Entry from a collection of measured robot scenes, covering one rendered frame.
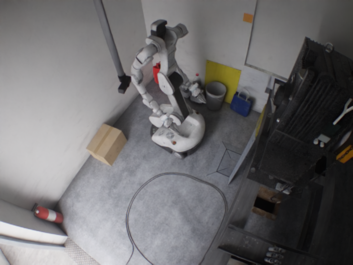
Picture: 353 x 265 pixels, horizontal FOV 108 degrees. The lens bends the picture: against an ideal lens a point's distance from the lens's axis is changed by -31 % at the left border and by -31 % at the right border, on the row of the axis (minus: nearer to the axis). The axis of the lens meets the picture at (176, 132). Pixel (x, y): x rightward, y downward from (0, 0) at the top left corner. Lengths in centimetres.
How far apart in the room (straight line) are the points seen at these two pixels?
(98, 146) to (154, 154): 72
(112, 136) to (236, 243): 181
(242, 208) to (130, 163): 150
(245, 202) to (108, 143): 168
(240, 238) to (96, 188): 178
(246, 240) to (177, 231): 88
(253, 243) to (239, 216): 24
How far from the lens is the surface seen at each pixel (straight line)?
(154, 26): 141
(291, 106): 121
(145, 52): 131
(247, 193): 158
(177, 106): 184
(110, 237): 231
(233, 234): 148
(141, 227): 220
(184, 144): 204
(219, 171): 228
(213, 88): 276
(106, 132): 246
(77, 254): 252
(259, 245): 156
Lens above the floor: 213
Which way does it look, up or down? 57 degrees down
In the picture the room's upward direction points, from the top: 7 degrees counter-clockwise
